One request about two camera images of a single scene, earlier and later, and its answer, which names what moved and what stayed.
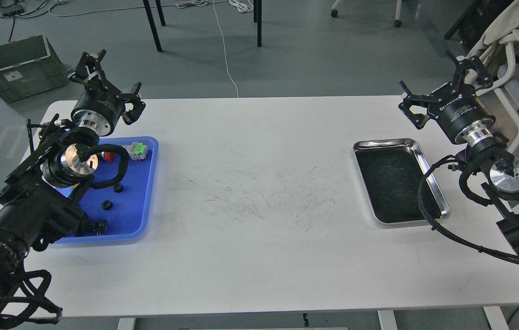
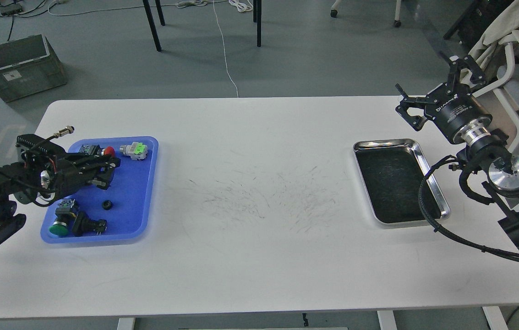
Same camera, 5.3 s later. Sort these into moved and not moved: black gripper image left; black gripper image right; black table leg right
Moved: black gripper image left
Not moved: black table leg right; black gripper image right
